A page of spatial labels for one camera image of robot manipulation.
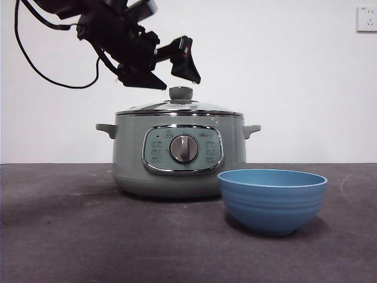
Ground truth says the glass lid with green knob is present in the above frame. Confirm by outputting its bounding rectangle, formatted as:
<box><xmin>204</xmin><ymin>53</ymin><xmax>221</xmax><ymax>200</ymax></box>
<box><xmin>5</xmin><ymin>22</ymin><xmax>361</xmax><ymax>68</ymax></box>
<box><xmin>114</xmin><ymin>85</ymin><xmax>245</xmax><ymax>116</ymax></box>

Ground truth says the pale green electric steamer pot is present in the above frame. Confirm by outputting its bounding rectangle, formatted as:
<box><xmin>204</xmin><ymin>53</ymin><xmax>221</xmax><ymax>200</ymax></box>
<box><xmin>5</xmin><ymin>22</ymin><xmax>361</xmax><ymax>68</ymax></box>
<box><xmin>95</xmin><ymin>113</ymin><xmax>262</xmax><ymax>199</ymax></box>

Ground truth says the blue ribbed bowl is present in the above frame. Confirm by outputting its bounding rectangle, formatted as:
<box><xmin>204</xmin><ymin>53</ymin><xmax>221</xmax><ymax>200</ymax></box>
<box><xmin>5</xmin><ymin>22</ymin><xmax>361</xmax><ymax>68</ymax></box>
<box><xmin>216</xmin><ymin>168</ymin><xmax>329</xmax><ymax>237</ymax></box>

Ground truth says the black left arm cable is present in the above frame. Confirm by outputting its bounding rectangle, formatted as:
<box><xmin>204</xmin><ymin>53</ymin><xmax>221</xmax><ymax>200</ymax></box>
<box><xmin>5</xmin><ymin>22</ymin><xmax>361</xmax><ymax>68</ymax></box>
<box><xmin>14</xmin><ymin>0</ymin><xmax>102</xmax><ymax>90</ymax></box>

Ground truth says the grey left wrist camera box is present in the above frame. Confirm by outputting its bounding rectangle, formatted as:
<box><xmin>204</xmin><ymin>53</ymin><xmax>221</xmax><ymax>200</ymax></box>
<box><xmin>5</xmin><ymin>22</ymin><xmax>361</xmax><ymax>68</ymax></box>
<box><xmin>125</xmin><ymin>0</ymin><xmax>157</xmax><ymax>22</ymax></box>

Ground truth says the white wall socket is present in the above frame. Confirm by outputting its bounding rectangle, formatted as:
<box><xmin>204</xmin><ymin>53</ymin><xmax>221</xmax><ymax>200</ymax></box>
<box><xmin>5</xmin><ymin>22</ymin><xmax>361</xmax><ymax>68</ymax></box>
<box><xmin>356</xmin><ymin>5</ymin><xmax>377</xmax><ymax>33</ymax></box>

